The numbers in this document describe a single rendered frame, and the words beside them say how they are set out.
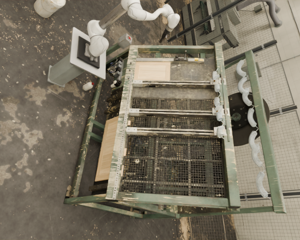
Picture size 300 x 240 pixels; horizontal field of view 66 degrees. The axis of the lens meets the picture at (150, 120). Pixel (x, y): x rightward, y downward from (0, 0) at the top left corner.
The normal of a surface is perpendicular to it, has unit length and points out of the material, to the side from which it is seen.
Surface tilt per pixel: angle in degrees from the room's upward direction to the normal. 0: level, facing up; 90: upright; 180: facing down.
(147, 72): 54
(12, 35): 0
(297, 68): 90
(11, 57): 0
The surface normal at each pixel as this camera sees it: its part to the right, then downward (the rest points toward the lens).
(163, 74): -0.06, -0.50
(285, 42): -0.63, -0.25
